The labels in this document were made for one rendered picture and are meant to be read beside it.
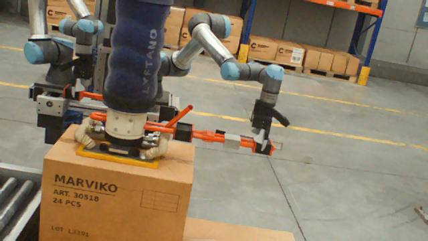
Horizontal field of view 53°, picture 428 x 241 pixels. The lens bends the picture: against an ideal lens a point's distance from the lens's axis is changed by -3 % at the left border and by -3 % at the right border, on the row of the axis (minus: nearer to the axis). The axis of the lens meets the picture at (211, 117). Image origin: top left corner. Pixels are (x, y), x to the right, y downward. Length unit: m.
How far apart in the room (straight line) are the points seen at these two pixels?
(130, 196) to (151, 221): 0.14
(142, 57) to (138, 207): 0.60
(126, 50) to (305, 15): 9.19
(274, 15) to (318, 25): 1.10
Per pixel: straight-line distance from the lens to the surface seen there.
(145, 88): 1.78
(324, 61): 9.72
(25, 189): 2.42
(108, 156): 1.85
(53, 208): 1.93
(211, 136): 1.89
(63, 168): 1.83
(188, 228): 2.23
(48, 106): 2.38
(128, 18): 1.73
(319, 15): 10.86
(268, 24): 10.58
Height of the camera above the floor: 1.77
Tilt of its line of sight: 19 degrees down
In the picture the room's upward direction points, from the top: 11 degrees clockwise
